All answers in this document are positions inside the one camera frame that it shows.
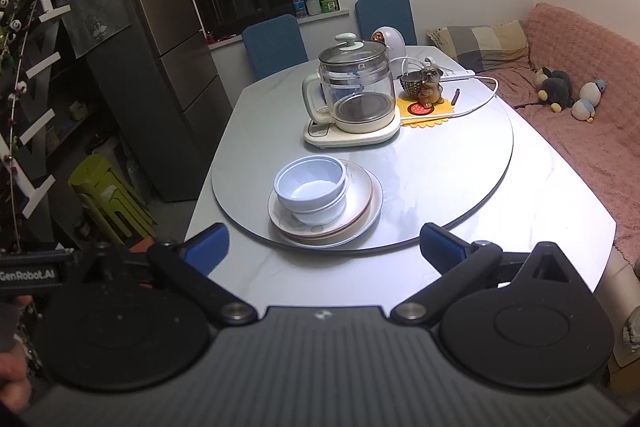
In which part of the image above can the brown dog figurine with basket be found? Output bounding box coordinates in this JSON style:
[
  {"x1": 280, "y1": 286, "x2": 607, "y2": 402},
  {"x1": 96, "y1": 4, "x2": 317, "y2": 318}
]
[{"x1": 399, "y1": 58, "x2": 446, "y2": 108}]

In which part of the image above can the stack of green plastic stools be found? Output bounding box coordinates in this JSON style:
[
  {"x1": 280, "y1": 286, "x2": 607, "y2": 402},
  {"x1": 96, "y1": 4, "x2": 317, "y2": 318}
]
[{"x1": 67, "y1": 154, "x2": 159, "y2": 249}]

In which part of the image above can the blue upholstered chair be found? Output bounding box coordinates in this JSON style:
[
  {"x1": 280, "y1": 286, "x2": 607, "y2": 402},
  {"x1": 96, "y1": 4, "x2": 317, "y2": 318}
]
[
  {"x1": 241, "y1": 13, "x2": 310, "y2": 82},
  {"x1": 355, "y1": 0, "x2": 419, "y2": 48}
]

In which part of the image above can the yellow scalloped mat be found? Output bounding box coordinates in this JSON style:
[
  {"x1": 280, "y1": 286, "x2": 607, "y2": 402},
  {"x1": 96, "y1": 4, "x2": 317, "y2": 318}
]
[{"x1": 396, "y1": 94, "x2": 459, "y2": 129}]

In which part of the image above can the plaid pillow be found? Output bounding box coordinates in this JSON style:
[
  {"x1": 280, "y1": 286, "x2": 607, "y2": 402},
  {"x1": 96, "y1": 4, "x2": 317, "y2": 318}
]
[{"x1": 427, "y1": 21, "x2": 530, "y2": 73}]

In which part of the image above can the pink rimmed plate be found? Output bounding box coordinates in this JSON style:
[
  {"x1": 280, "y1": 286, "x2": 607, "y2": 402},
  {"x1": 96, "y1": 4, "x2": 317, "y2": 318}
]
[{"x1": 274, "y1": 187, "x2": 379, "y2": 245}]

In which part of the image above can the person's left hand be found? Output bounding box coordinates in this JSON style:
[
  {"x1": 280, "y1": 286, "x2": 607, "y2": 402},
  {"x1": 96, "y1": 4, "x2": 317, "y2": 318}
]
[{"x1": 0, "y1": 341, "x2": 33, "y2": 412}]

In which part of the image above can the white humidifier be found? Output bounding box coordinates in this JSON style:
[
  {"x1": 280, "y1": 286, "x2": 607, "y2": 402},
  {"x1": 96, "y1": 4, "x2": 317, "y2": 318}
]
[{"x1": 371, "y1": 26, "x2": 409, "y2": 80}]

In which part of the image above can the blue penguin plush toy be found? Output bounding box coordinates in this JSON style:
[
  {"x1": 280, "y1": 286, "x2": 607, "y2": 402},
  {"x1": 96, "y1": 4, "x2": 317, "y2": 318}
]
[{"x1": 571, "y1": 79, "x2": 608, "y2": 124}]

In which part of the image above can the pale blue bowl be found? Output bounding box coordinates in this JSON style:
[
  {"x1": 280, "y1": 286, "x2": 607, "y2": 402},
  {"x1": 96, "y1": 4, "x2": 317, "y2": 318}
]
[
  {"x1": 273, "y1": 155, "x2": 350, "y2": 214},
  {"x1": 277, "y1": 187, "x2": 350, "y2": 227}
]

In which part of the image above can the grey towel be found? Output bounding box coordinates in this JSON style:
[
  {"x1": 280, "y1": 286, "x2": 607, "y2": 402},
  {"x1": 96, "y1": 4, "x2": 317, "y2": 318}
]
[{"x1": 54, "y1": 0, "x2": 132, "y2": 60}]

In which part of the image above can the large white plate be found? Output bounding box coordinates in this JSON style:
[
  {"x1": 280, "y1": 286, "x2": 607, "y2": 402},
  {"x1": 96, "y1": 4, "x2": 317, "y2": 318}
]
[{"x1": 267, "y1": 167, "x2": 385, "y2": 250}]

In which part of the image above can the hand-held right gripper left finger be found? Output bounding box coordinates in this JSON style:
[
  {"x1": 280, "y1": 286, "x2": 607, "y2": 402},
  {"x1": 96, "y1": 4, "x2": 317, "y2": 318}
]
[{"x1": 75, "y1": 223, "x2": 259, "y2": 326}]

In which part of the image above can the cream kettle base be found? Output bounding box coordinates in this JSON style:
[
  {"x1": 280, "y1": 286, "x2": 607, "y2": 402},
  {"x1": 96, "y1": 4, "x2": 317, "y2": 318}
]
[{"x1": 303, "y1": 99, "x2": 404, "y2": 150}]

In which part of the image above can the grey refrigerator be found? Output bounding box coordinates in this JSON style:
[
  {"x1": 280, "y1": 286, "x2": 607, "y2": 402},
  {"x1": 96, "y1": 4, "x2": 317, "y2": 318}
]
[{"x1": 82, "y1": 0, "x2": 234, "y2": 203}]

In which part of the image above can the white ladder shelf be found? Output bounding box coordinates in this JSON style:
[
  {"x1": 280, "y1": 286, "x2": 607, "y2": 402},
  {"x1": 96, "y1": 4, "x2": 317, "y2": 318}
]
[{"x1": 0, "y1": 0, "x2": 74, "y2": 221}]

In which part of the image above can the white power cable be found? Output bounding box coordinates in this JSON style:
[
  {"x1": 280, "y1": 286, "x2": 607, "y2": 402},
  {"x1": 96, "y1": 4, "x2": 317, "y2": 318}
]
[{"x1": 402, "y1": 75, "x2": 501, "y2": 124}]

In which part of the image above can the panda ornament garland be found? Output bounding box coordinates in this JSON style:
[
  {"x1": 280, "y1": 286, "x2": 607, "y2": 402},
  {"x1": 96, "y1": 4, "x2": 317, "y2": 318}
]
[{"x1": 0, "y1": 0, "x2": 52, "y2": 258}]

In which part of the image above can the tan cardboard box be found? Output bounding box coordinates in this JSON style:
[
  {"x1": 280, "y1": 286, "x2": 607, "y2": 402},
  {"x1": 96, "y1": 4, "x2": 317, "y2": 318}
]
[{"x1": 607, "y1": 353, "x2": 640, "y2": 396}]

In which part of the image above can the glass kettle with green handle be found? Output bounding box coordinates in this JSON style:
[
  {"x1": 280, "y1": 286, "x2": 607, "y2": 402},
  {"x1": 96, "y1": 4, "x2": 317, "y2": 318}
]
[{"x1": 301, "y1": 32, "x2": 399, "y2": 134}]

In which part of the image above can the dark grey plush toy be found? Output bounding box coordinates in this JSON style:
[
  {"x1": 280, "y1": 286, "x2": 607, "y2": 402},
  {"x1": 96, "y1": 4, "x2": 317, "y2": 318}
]
[{"x1": 532, "y1": 67, "x2": 576, "y2": 113}]

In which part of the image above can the round glass turntable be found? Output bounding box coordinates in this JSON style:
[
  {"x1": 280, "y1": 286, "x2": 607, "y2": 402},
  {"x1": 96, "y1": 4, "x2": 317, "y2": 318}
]
[{"x1": 211, "y1": 99, "x2": 515, "y2": 254}]

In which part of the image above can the pink covered sofa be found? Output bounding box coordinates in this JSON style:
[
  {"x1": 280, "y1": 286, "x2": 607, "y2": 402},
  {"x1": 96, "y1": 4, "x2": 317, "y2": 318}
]
[{"x1": 479, "y1": 3, "x2": 640, "y2": 269}]

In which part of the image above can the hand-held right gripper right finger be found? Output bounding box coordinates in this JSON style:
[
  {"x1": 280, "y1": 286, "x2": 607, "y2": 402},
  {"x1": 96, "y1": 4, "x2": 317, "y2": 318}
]
[{"x1": 392, "y1": 222, "x2": 592, "y2": 324}]

